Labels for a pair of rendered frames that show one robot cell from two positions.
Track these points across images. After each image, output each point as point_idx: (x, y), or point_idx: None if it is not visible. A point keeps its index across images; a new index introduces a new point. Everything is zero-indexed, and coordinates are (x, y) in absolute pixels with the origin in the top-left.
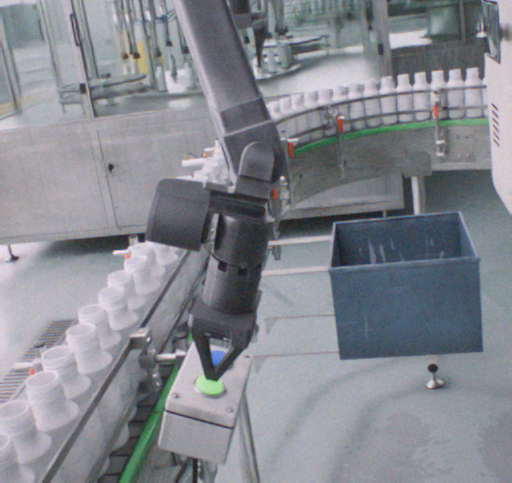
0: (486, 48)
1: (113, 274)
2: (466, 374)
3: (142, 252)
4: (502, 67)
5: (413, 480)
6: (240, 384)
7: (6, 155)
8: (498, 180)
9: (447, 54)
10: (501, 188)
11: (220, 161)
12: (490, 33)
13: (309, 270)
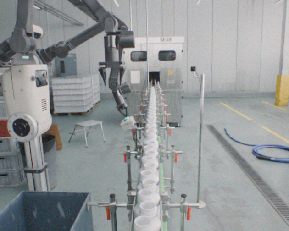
0: (39, 84)
1: (153, 118)
2: None
3: (150, 122)
4: (48, 85)
5: None
6: (122, 121)
7: None
8: (46, 120)
9: None
10: (45, 123)
11: (144, 167)
12: (42, 78)
13: (98, 201)
